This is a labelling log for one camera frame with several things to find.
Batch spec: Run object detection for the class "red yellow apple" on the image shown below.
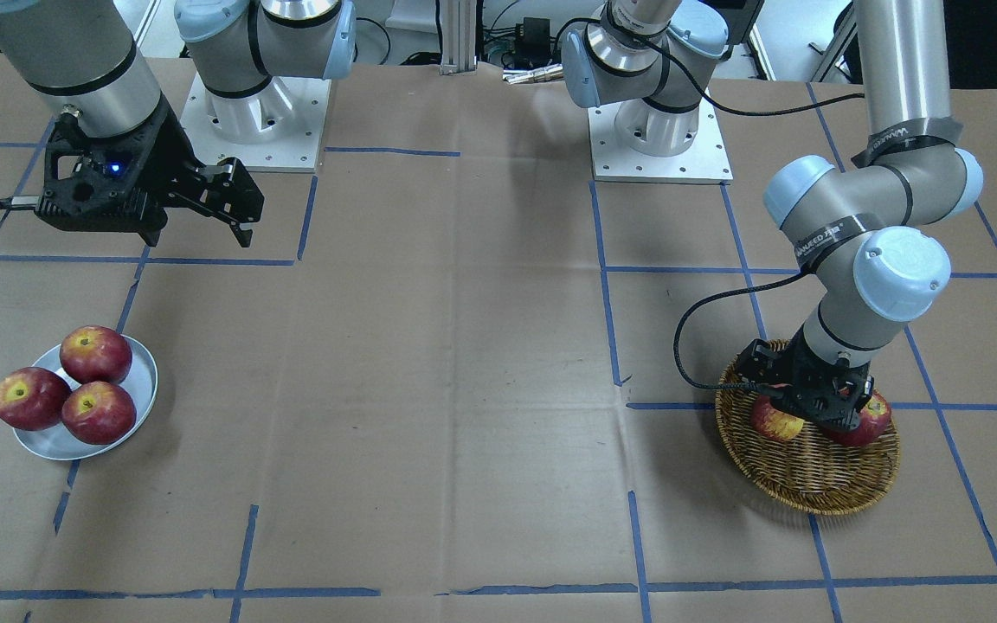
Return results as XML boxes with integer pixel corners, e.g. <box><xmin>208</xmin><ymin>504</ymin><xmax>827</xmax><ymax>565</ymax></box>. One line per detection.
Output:
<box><xmin>750</xmin><ymin>395</ymin><xmax>806</xmax><ymax>442</ymax></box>

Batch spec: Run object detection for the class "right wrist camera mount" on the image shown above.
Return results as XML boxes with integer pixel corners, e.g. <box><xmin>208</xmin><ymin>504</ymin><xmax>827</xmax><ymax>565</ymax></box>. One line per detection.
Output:
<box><xmin>33</xmin><ymin>112</ymin><xmax>167</xmax><ymax>235</ymax></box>

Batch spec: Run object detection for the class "aluminium frame post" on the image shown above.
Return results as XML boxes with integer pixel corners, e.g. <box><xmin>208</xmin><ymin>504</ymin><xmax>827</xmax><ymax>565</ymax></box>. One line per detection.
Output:
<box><xmin>435</xmin><ymin>1</ymin><xmax>481</xmax><ymax>76</ymax></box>

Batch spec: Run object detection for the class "woven wicker basket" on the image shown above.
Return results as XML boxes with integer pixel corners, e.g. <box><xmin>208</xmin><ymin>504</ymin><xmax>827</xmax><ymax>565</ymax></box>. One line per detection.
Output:
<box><xmin>715</xmin><ymin>389</ymin><xmax>902</xmax><ymax>517</ymax></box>

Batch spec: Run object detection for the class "red apple on plate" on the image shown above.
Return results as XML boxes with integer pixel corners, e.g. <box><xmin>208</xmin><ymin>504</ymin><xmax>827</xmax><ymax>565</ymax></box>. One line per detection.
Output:
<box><xmin>0</xmin><ymin>367</ymin><xmax>71</xmax><ymax>431</ymax></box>
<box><xmin>61</xmin><ymin>380</ymin><xmax>138</xmax><ymax>445</ymax></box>
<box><xmin>59</xmin><ymin>324</ymin><xmax>133</xmax><ymax>385</ymax></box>

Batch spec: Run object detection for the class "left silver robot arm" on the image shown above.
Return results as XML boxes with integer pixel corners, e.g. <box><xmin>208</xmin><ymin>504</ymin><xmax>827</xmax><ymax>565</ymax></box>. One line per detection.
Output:
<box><xmin>557</xmin><ymin>1</ymin><xmax>984</xmax><ymax>431</ymax></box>

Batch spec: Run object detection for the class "red apple on plate far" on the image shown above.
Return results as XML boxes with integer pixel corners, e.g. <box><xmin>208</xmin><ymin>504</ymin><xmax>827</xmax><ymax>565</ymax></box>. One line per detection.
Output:
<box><xmin>0</xmin><ymin>367</ymin><xmax>71</xmax><ymax>431</ymax></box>

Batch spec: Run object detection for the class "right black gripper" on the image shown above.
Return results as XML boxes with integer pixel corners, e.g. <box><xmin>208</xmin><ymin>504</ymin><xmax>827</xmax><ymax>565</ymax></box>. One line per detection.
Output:
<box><xmin>136</xmin><ymin>109</ymin><xmax>264</xmax><ymax>248</ymax></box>

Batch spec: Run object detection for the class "red apple on plate near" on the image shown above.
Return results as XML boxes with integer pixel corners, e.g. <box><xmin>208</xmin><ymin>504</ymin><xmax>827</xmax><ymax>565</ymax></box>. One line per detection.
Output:
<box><xmin>59</xmin><ymin>324</ymin><xmax>133</xmax><ymax>385</ymax></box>

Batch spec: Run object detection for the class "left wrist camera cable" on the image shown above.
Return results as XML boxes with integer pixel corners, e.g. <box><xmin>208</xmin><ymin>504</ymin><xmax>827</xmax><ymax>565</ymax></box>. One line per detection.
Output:
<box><xmin>673</xmin><ymin>267</ymin><xmax>820</xmax><ymax>392</ymax></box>

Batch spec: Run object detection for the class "red apple in basket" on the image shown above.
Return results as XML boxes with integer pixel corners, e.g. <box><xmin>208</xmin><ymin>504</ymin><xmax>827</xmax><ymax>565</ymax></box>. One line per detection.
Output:
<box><xmin>820</xmin><ymin>389</ymin><xmax>891</xmax><ymax>448</ymax></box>

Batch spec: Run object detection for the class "light blue plate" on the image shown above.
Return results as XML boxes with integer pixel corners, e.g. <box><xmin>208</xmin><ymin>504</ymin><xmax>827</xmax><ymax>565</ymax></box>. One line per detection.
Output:
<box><xmin>13</xmin><ymin>336</ymin><xmax>158</xmax><ymax>461</ymax></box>

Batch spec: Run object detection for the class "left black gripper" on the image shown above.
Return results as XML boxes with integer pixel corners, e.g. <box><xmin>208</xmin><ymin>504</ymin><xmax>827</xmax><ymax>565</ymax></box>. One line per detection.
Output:
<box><xmin>775</xmin><ymin>337</ymin><xmax>875</xmax><ymax>431</ymax></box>

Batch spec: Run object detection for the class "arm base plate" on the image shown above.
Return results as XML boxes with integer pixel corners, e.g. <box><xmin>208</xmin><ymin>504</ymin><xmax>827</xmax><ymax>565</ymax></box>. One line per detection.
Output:
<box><xmin>587</xmin><ymin>99</ymin><xmax>735</xmax><ymax>184</ymax></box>
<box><xmin>179</xmin><ymin>76</ymin><xmax>335</xmax><ymax>174</ymax></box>

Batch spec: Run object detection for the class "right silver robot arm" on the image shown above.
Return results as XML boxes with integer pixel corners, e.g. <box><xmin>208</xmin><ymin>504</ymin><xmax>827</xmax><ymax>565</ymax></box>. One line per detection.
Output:
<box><xmin>0</xmin><ymin>1</ymin><xmax>356</xmax><ymax>247</ymax></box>

